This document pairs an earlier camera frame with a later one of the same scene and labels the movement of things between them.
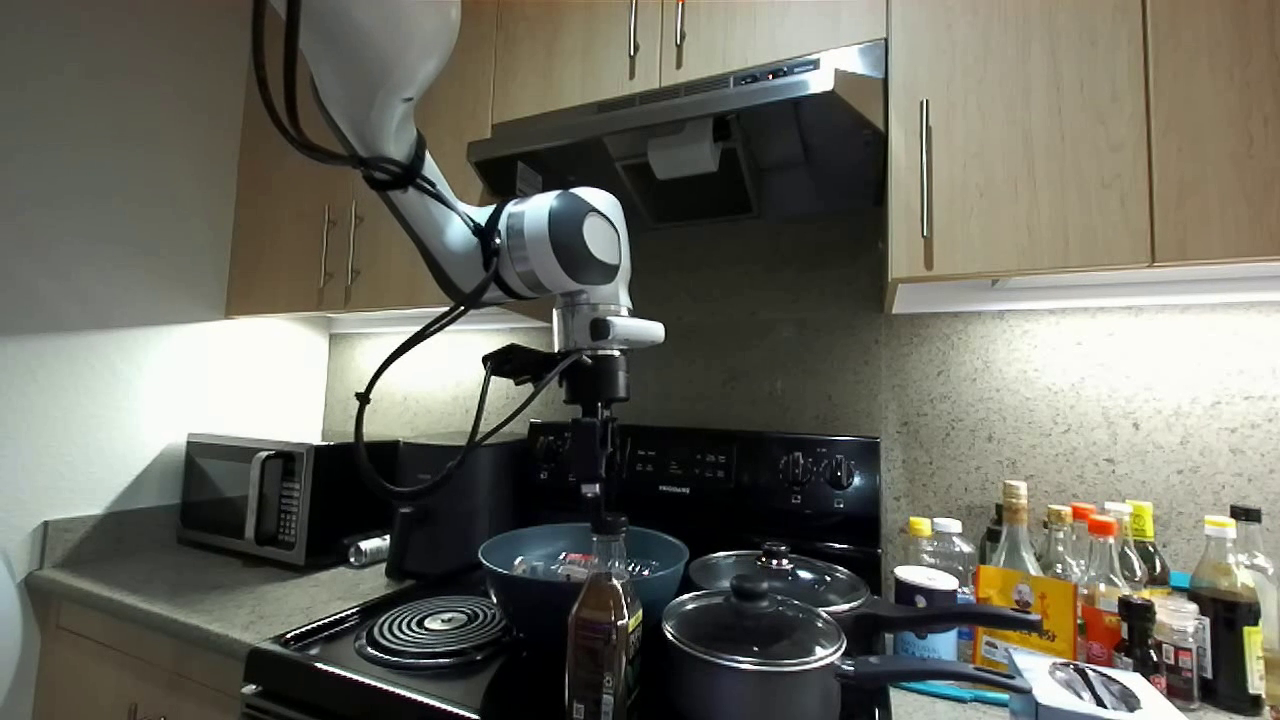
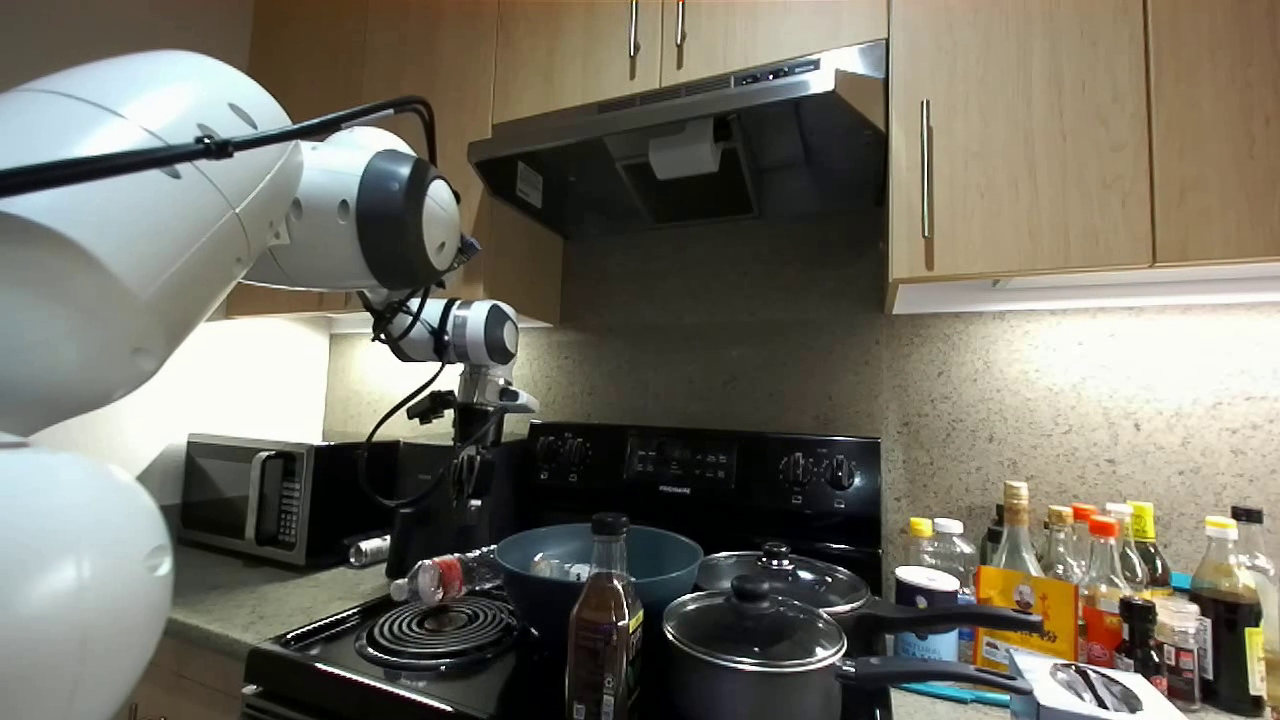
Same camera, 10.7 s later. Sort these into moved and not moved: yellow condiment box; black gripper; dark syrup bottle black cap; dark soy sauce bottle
Moved: black gripper
Not moved: dark syrup bottle black cap; yellow condiment box; dark soy sauce bottle
